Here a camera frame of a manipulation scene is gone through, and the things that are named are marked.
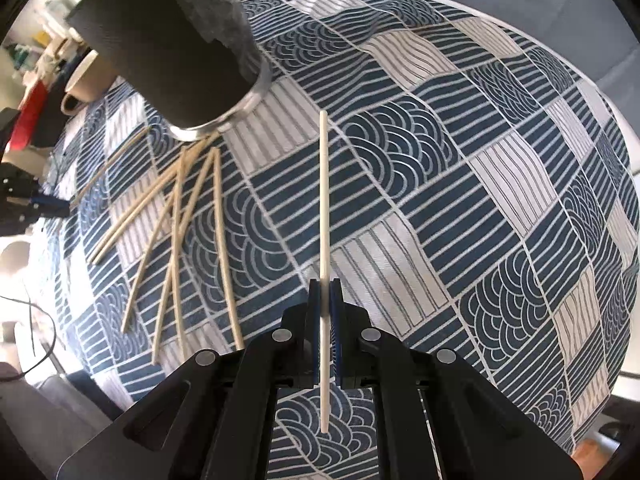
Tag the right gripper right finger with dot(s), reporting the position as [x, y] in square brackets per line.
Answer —
[336, 302]

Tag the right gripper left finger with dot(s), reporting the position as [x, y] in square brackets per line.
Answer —
[312, 331]

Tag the red object on shelf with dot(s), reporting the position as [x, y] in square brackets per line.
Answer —
[25, 126]

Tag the beige ceramic mug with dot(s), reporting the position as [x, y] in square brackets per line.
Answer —
[94, 75]

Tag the blue patterned tablecloth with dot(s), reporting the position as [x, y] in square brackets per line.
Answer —
[481, 200]

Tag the black utensil holder cup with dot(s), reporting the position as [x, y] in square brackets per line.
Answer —
[195, 61]

